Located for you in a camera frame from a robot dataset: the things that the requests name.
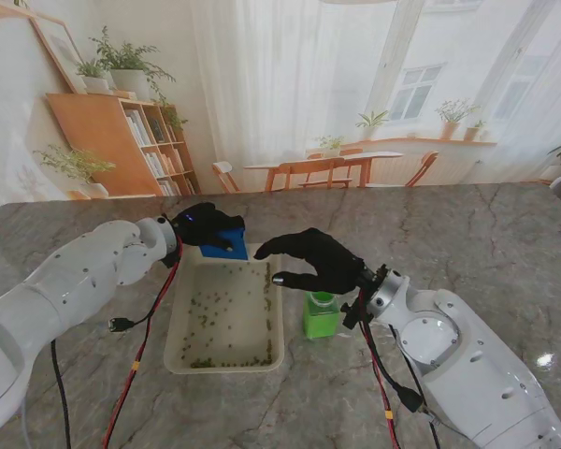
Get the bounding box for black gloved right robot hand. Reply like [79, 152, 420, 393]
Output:
[253, 227, 373, 297]

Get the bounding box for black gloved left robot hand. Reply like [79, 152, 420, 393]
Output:
[170, 201, 245, 253]

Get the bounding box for blue plastic scraper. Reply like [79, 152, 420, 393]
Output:
[198, 227, 250, 262]

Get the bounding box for clear bottle with green base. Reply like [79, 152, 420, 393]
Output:
[301, 289, 341, 340]

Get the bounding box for scattered green beans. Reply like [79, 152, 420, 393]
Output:
[177, 261, 276, 369]

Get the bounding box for cream plastic baking tray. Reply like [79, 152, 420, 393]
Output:
[164, 252, 286, 375]

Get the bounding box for printed room backdrop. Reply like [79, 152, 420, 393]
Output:
[0, 0, 561, 202]

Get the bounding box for red black right arm cable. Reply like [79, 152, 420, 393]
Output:
[354, 289, 445, 449]

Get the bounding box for red black arm cable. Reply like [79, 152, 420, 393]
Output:
[50, 238, 186, 449]
[354, 289, 445, 449]

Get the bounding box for red black left arm cable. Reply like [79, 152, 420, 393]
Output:
[50, 238, 186, 449]

